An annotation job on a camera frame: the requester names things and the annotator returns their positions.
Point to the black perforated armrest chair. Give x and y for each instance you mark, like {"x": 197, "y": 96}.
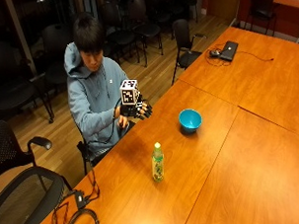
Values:
{"x": 6, "y": 146}

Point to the black chair with armrests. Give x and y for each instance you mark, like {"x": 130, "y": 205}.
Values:
{"x": 184, "y": 41}

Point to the person's black chair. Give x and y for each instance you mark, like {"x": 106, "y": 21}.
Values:
{"x": 85, "y": 152}

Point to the blue bowl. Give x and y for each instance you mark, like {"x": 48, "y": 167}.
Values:
{"x": 190, "y": 120}

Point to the green bottle with yellow cap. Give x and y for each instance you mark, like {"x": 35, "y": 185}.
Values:
{"x": 157, "y": 164}

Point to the black mesh office chair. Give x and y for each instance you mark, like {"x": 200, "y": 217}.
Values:
{"x": 43, "y": 181}

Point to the black laptop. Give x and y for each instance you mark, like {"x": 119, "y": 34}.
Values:
{"x": 229, "y": 50}

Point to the the person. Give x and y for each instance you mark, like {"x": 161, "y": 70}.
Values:
{"x": 89, "y": 94}

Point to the small black hub box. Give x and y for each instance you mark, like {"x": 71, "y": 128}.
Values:
{"x": 80, "y": 199}

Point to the white marker cube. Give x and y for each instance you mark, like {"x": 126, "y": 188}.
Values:
{"x": 129, "y": 93}

